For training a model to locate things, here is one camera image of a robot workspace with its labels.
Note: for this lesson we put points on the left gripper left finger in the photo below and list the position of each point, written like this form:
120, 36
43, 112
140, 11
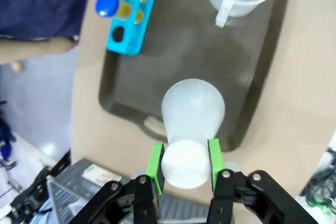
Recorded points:
155, 166

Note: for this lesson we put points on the white plastic conical flask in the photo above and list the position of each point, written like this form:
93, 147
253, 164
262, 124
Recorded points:
193, 111

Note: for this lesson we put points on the dark grey plastic tray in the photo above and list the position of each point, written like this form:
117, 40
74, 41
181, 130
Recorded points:
189, 51

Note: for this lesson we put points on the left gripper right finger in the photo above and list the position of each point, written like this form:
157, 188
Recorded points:
216, 158

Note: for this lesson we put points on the person in blue jacket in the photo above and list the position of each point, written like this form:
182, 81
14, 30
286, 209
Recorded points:
39, 1

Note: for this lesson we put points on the grey basket with label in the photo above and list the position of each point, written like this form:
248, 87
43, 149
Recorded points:
76, 174

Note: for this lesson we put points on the blue tube rack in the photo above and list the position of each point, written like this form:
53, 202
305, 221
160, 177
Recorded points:
131, 43

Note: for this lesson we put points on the black metal frame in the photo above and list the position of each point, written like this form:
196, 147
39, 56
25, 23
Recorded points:
39, 179

